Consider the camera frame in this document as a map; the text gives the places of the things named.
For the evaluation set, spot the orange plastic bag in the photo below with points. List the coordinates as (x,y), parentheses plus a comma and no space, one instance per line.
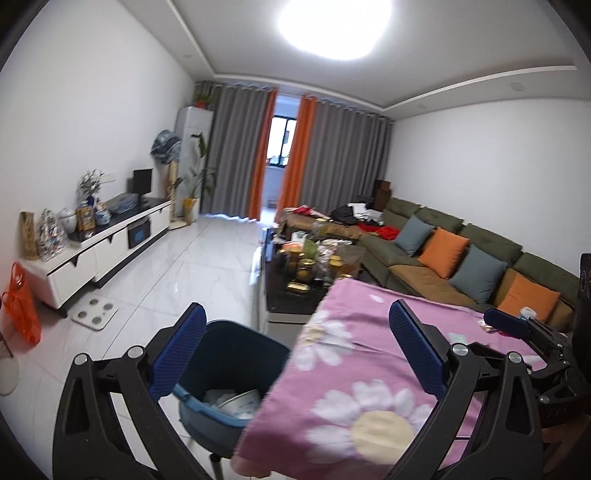
(21,307)

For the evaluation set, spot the red clothes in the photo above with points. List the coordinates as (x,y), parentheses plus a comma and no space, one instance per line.
(381,231)

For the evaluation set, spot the black top coffee table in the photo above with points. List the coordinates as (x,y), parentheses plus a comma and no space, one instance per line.
(286,304)

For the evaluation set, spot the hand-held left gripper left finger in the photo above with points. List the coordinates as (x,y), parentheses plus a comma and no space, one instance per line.
(180,355)

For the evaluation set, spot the black clothes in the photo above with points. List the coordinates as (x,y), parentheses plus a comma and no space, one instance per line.
(347,212)

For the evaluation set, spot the orange curtain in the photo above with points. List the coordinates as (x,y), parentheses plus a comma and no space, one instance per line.
(298,157)
(265,161)

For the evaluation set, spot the blue-grey cushion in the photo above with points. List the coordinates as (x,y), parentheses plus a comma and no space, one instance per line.
(478,273)
(414,236)

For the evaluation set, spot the white tissue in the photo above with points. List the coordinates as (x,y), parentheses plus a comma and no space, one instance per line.
(213,398)

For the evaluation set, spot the white TV cabinet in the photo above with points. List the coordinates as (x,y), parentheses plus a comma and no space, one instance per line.
(106,249)

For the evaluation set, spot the blue white porcelain jar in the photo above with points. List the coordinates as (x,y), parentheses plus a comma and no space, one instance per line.
(102,216)

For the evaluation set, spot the window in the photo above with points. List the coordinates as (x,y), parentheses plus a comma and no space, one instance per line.
(281,138)

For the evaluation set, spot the pink flower blanket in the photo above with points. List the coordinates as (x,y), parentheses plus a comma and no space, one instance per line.
(360,332)

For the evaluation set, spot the white lidded jar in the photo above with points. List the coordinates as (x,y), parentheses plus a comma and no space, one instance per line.
(66,221)

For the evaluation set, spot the blue plastic bin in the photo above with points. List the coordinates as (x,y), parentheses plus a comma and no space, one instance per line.
(240,355)

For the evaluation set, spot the small potted plant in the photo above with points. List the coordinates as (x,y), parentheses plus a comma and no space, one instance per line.
(203,99)

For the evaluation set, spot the white paper cup blue pattern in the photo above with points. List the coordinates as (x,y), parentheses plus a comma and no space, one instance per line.
(240,406)

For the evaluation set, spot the ceiling light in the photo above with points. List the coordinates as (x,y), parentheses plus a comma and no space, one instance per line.
(334,27)

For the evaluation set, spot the cluster of glass jars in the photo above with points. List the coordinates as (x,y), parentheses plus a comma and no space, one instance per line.
(318,263)

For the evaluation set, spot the fan with patterned cover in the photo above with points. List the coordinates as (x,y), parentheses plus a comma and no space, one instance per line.
(165,145)

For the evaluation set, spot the brown cabinet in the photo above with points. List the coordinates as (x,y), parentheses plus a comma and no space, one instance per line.
(382,194)

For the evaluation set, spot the black box blue panel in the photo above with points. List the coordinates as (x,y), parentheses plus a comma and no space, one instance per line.
(139,233)

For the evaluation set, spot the grey curtain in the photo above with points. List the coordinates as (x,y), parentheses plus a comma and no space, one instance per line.
(235,152)
(351,157)

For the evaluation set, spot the clear plastic bag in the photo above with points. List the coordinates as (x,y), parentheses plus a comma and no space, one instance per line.
(123,203)

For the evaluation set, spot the clear wrapped gift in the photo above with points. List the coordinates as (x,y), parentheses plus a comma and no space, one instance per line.
(51,235)

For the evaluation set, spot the white standing air conditioner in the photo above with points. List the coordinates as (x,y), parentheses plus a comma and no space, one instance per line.
(191,134)

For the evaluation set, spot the blue cup white lid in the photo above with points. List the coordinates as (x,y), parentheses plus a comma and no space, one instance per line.
(528,314)

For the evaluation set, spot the black monitor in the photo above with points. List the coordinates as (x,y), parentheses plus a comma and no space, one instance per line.
(142,181)

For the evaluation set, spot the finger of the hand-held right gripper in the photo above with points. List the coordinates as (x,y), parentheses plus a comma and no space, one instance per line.
(508,323)
(554,378)

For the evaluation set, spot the plant in blue-white vase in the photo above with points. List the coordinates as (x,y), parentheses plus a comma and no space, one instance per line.
(91,184)

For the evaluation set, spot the tall plant yellow vase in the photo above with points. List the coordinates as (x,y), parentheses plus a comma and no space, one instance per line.
(198,180)

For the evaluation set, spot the orange cushion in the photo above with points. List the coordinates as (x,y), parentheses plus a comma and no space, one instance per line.
(443,253)
(528,295)

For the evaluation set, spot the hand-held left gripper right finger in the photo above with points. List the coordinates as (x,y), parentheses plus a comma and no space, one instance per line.
(415,350)

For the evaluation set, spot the gold box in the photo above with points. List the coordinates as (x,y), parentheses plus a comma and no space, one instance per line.
(297,288)

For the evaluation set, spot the white bathroom scale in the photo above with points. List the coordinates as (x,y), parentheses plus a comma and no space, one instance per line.
(94,309)

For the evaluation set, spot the green sofa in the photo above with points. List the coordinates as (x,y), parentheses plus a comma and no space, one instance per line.
(489,240)

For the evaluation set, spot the white clothes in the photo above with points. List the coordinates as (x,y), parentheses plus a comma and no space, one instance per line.
(369,213)

